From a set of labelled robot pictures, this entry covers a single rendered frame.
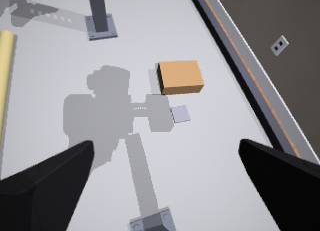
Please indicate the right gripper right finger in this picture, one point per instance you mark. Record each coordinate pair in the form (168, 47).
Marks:
(288, 185)

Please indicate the brown rectangular box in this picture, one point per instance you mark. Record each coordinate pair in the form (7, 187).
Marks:
(179, 77)

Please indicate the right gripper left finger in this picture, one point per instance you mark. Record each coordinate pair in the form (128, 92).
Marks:
(44, 196)

